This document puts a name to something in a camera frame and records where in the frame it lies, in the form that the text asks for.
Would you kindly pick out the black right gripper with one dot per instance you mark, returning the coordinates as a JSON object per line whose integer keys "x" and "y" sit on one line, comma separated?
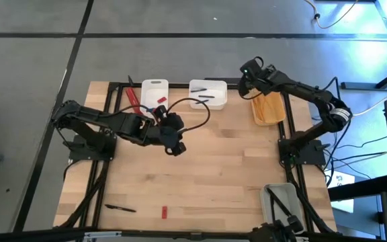
{"x": 259, "y": 79}

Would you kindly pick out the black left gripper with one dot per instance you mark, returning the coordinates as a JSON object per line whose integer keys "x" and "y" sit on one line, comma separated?
{"x": 166, "y": 129}

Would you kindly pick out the red eraser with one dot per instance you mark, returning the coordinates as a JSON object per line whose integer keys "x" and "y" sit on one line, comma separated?
{"x": 164, "y": 212}
{"x": 162, "y": 99}

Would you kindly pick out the black pen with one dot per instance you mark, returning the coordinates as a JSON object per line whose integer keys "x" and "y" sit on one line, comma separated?
{"x": 279, "y": 203}
{"x": 272, "y": 208}
{"x": 119, "y": 208}

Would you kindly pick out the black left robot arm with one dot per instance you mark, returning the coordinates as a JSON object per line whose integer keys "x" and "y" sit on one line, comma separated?
{"x": 92, "y": 124}

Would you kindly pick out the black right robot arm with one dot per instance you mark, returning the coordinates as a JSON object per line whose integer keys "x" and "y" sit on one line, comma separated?
{"x": 314, "y": 111}

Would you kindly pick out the wide white plastic bin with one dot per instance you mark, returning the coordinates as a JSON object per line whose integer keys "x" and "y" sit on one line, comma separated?
{"x": 218, "y": 101}

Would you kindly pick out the yellow plastic bin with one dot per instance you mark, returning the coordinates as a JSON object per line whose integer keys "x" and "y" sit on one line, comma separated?
{"x": 274, "y": 111}

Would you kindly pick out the narrow white plastic bin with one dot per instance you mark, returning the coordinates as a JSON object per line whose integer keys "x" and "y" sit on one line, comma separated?
{"x": 151, "y": 94}

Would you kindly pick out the red rectangular case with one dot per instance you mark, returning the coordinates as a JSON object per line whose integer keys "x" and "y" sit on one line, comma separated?
{"x": 133, "y": 99}

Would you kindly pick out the grey plastic bin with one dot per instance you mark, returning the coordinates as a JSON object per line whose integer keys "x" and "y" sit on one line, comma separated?
{"x": 286, "y": 195}

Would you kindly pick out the black metal stand leg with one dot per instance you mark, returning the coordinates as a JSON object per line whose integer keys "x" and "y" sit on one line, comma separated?
{"x": 375, "y": 84}

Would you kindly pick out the white paper sheet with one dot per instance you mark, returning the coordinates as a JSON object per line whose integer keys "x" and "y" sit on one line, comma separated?
{"x": 343, "y": 178}

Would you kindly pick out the black horizontal beam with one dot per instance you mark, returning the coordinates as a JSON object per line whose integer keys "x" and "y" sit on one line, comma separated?
{"x": 45, "y": 235}

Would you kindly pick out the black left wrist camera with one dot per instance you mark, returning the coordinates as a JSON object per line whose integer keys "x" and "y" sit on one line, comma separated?
{"x": 161, "y": 111}

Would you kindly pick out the black clamp post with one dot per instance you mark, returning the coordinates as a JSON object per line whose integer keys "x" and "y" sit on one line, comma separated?
{"x": 130, "y": 80}

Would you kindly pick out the black aluminium table frame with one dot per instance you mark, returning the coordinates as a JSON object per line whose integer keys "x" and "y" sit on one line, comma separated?
{"x": 111, "y": 94}

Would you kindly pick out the silver bracket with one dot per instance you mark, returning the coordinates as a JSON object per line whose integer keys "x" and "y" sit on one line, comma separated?
{"x": 101, "y": 234}

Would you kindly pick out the black side table frame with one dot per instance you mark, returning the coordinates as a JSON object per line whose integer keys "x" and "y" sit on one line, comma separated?
{"x": 365, "y": 191}

